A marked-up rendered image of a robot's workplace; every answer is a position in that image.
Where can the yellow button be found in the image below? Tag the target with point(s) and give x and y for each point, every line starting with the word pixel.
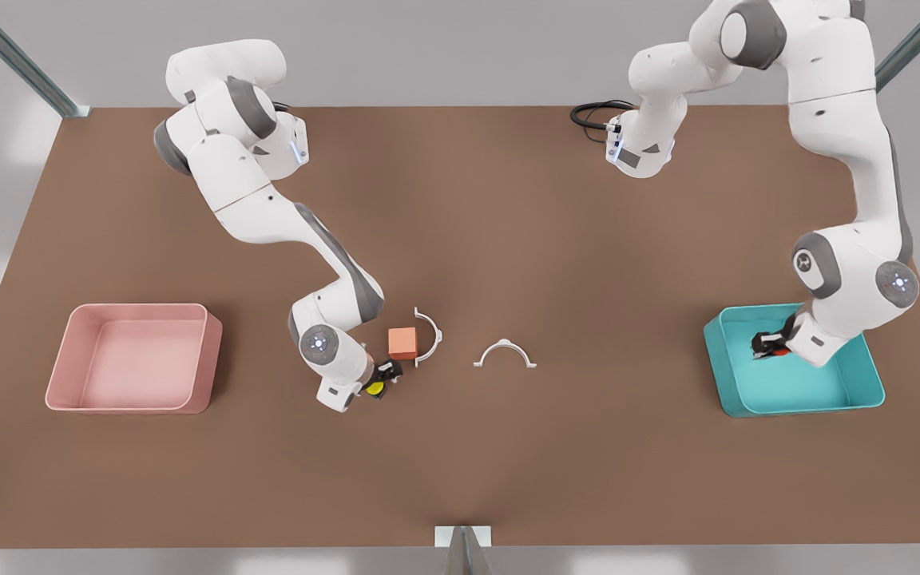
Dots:
pixel 375 389

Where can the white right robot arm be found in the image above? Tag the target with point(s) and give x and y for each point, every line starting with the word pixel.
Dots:
pixel 268 216

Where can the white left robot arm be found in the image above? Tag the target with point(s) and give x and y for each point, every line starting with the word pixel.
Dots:
pixel 843 120

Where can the blue storage box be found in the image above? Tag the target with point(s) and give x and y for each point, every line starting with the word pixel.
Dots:
pixel 792 361

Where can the pink storage box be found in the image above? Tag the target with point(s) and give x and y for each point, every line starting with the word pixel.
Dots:
pixel 134 357

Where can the orange cube block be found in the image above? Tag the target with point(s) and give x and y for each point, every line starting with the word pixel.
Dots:
pixel 402 343

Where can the white curved bracket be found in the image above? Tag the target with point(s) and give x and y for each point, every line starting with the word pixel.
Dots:
pixel 430 335
pixel 505 352

